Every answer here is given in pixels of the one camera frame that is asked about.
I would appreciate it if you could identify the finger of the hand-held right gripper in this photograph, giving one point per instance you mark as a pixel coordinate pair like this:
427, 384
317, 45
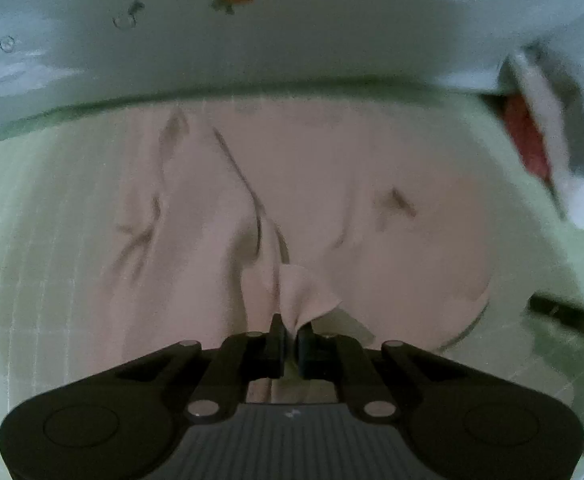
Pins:
569, 314

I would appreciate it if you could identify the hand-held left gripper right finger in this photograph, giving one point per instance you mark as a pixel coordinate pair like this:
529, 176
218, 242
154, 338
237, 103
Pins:
308, 351

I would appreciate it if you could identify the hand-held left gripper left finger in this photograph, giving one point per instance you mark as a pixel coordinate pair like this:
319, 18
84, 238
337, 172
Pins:
275, 347

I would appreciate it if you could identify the beige long-sleeved shirt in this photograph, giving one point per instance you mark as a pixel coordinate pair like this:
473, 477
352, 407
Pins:
322, 195

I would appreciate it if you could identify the red cloth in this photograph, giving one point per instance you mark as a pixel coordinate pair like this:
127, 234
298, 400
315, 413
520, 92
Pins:
524, 135

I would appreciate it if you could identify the white and grey crumpled cloth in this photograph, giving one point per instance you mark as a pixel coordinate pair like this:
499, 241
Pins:
567, 125

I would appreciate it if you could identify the green cutting mat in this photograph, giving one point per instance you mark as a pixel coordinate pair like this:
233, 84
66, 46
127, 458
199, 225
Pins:
31, 260

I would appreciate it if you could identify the pale green carrot-print quilt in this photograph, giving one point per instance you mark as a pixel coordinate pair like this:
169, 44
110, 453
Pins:
272, 35

